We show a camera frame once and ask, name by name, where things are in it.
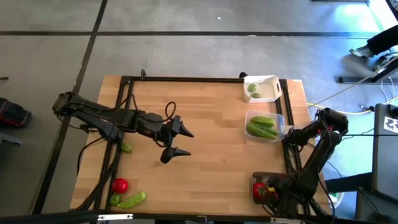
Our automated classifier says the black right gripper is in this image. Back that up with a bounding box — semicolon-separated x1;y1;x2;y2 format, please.
266;174;298;216

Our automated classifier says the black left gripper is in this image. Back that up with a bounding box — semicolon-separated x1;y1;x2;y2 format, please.
151;118;195;164

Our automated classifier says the dark grey plastic container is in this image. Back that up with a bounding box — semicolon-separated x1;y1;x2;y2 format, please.
249;170;295;206

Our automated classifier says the clear plastic container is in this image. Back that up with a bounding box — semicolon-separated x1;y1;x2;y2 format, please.
244;109;286;144

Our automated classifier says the white plastic basket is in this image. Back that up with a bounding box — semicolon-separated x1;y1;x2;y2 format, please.
243;75;283;104

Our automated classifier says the grey cabinet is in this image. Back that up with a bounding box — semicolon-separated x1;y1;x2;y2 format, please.
371;103;398;200

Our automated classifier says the black white marker tag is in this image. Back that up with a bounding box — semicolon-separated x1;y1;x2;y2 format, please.
384;116;398;134

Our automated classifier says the black floor stand bar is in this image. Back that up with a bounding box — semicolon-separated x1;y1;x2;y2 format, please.
338;55;398;85

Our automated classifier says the black horizontal bar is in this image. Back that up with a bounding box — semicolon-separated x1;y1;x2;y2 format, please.
0;210;398;224

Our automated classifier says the person's shoe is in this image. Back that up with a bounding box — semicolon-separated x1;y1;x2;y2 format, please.
349;45;376;59

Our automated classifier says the red and black bag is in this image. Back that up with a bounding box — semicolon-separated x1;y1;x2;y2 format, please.
0;97;32;129

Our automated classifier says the grey floor object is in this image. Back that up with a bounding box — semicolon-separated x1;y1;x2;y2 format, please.
0;131;24;147

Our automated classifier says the person's leg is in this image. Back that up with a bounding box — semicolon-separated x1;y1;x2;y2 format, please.
366;24;398;56

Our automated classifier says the silver metal bracket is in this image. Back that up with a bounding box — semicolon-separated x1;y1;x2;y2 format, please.
269;217;307;224
97;213;134;222

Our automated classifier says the black table frame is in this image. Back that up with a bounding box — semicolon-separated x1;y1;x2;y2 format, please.
74;75;335;220

